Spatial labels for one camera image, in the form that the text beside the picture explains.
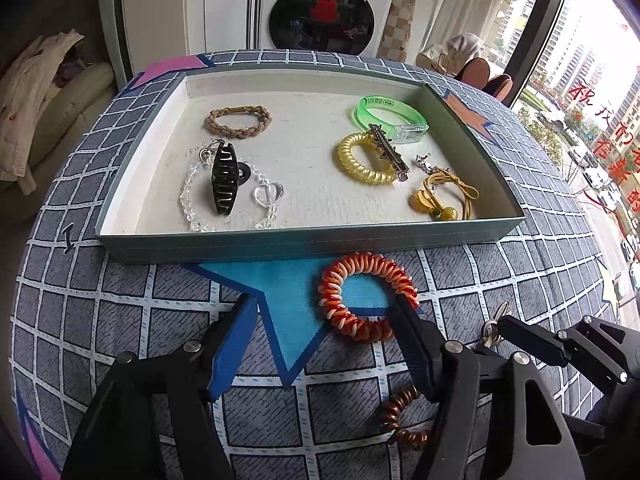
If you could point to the grey door frame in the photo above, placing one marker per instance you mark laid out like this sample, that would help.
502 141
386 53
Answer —
112 20

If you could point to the white washing machine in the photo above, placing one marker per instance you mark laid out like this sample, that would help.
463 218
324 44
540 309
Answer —
387 20

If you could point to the beige sofa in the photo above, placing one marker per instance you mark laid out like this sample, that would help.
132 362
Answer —
75 105

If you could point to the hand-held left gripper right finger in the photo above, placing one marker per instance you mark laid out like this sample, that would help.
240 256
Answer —
412 355

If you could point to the grey shallow tray box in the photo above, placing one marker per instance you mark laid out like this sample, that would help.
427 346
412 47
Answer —
300 250

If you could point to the white cabinet panel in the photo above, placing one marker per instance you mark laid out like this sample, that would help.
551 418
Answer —
165 10

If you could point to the dark window frame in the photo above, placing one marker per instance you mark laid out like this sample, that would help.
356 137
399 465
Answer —
542 25

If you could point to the beige jacket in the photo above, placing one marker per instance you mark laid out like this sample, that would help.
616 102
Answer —
30 90

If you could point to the small gold metal ornament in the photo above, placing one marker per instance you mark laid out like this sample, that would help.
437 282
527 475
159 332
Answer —
492 332

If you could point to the red window lettering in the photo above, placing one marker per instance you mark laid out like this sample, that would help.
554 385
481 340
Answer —
582 95

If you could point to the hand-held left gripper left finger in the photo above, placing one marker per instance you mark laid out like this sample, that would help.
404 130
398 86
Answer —
235 345

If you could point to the beige cloth bag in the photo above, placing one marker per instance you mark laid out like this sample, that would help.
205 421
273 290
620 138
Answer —
465 45

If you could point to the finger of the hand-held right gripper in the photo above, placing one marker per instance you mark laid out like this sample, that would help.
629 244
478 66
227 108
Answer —
532 339
600 355

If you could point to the silver spiked hair clip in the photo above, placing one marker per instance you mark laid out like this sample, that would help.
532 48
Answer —
392 157

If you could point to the black hair claw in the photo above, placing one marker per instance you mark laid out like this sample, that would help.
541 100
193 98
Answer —
222 180

